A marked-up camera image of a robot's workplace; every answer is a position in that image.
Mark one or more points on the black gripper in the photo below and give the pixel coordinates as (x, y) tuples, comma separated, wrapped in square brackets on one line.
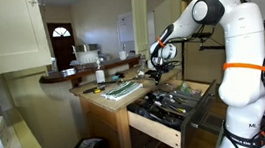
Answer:
[(160, 65)]

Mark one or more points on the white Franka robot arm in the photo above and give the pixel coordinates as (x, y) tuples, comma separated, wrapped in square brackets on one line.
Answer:
[(239, 38)]

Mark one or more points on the green white striped towel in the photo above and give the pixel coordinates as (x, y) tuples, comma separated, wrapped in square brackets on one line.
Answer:
[(122, 90)]

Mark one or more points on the small clear glass bottle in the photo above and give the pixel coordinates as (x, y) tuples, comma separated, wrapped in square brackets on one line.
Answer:
[(142, 66)]

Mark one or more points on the small black block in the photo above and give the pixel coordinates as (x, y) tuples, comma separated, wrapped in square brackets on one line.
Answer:
[(120, 74)]

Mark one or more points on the white mug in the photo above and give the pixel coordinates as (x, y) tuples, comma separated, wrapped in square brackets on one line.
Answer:
[(123, 55)]

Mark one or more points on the blue measuring scoop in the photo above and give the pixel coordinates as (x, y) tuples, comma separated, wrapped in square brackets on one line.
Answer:
[(115, 77)]

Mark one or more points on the open utensil drawer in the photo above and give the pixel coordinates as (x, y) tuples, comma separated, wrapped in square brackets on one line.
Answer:
[(155, 128)]

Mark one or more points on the white soap pump bottle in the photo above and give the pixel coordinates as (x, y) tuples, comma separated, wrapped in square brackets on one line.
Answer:
[(100, 76)]

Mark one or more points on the yellow black screwdriver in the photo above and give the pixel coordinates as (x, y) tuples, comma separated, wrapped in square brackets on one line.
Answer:
[(99, 90)]

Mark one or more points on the wooden work table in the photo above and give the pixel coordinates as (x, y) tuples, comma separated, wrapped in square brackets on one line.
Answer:
[(124, 135)]

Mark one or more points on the white plastic colander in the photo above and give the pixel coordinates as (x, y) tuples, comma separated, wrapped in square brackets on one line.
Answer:
[(87, 57)]

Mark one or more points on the dark wooden bar shelf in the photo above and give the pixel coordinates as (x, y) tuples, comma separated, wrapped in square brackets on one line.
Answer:
[(72, 72)]

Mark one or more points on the dark brown door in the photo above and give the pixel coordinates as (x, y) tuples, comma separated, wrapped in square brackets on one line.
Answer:
[(62, 48)]

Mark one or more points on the cream kitchen counter cabinet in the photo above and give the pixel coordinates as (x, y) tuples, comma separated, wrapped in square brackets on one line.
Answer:
[(30, 146)]

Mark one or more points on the white wall board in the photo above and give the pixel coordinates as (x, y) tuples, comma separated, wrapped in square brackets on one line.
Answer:
[(126, 27)]

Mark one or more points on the black camera tripod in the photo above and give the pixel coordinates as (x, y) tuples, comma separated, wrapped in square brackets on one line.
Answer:
[(202, 35)]

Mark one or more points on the cream wall cabinet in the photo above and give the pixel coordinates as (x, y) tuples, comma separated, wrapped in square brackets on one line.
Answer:
[(4, 35)]

